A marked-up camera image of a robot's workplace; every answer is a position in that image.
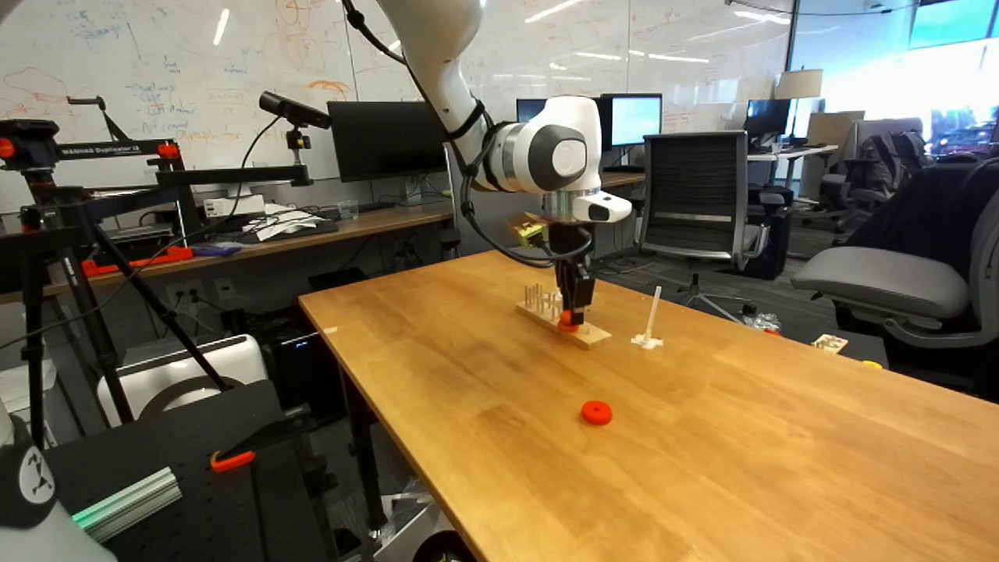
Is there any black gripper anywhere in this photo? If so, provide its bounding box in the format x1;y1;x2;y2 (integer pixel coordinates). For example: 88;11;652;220
547;217;599;329

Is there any wooden peg board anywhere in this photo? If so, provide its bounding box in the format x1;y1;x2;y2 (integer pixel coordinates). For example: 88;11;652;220
515;279;618;349

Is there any white single peg stand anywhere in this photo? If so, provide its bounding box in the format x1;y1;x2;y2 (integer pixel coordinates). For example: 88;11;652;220
629;283;668;353

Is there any gray office chair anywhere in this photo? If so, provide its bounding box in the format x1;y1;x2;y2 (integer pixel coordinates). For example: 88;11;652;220
442;138;592;276
794;185;999;403

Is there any black mesh office chair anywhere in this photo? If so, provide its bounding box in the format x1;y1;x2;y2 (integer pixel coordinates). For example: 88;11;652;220
635;130;794;283

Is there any lit white screen monitor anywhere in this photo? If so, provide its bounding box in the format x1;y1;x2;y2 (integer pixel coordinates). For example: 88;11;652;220
604;89;666;150

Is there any small white red toy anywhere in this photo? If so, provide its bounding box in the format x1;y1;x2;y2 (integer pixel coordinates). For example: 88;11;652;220
744;308;783;338

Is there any long wooden desk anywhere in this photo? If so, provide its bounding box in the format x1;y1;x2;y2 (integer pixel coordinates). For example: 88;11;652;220
74;169;649;289

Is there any large black monitor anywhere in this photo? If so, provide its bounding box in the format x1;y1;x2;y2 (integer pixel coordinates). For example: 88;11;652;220
329;97;463;185

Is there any distant office desk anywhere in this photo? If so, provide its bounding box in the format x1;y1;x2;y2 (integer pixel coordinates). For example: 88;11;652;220
746;139;844;199

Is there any small distant black monitor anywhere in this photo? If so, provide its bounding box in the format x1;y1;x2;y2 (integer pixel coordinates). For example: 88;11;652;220
744;97;794;144

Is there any black table leg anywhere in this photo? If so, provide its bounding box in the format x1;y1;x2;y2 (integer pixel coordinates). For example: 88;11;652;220
339;370;394;535

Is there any white papers pile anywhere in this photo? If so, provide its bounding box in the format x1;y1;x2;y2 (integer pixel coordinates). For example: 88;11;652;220
239;205;325;244

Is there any beige lamp shade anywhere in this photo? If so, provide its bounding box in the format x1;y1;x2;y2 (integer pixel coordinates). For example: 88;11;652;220
774;66;827;102

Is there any distant dark office chair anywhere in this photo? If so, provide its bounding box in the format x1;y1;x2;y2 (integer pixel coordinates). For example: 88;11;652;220
820;129;931;216

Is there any black draped cloth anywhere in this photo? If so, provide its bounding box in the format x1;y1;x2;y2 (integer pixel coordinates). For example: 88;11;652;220
840;154;999;276

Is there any white equipment box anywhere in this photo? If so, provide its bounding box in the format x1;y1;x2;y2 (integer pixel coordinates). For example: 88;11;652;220
95;330;272;431

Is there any flat orange red item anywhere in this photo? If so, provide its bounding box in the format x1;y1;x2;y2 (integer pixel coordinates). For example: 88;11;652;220
77;244;199;280

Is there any silver metal tube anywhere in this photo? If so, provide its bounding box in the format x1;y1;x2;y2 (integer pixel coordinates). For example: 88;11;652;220
70;466;185;545

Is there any black cap white logo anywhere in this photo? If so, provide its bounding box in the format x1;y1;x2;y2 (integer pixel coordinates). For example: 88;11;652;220
0;440;61;531

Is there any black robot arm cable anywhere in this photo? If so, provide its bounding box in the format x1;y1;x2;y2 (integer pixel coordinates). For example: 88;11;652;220
339;0;599;272

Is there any black stereo camera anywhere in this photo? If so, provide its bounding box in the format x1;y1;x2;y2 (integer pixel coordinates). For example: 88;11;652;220
257;86;338;134

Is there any orange clamp handle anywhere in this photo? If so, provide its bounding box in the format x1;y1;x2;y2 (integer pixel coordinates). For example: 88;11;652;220
207;447;258;476

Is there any black camera tripod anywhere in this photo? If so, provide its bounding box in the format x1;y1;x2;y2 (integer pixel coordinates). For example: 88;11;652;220
0;92;237;450

